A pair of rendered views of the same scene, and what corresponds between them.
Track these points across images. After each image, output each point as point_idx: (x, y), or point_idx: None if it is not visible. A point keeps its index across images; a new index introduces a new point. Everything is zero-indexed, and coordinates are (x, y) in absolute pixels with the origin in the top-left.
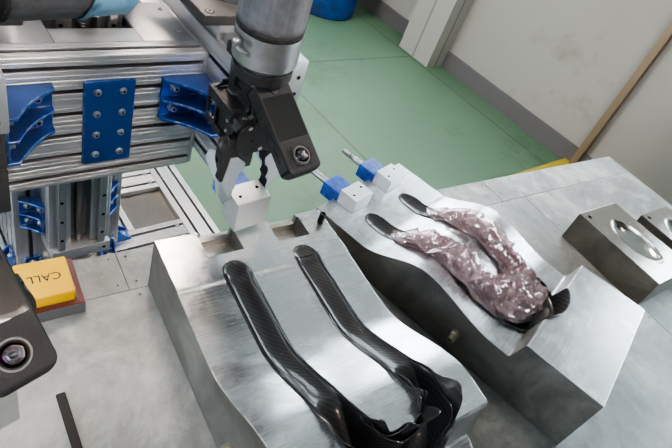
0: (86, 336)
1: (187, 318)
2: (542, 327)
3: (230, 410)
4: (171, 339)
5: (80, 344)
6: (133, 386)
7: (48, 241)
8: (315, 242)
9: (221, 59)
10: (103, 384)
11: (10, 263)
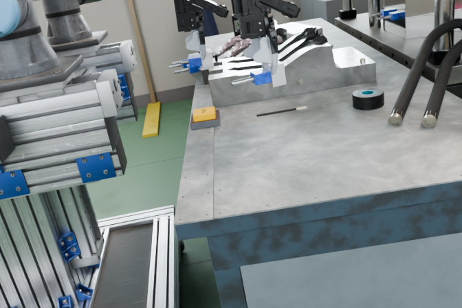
0: (232, 115)
1: (249, 74)
2: (289, 31)
3: (291, 67)
4: (245, 102)
5: (236, 115)
6: (261, 106)
7: (87, 253)
8: (227, 60)
9: (107, 60)
10: (257, 111)
11: (71, 302)
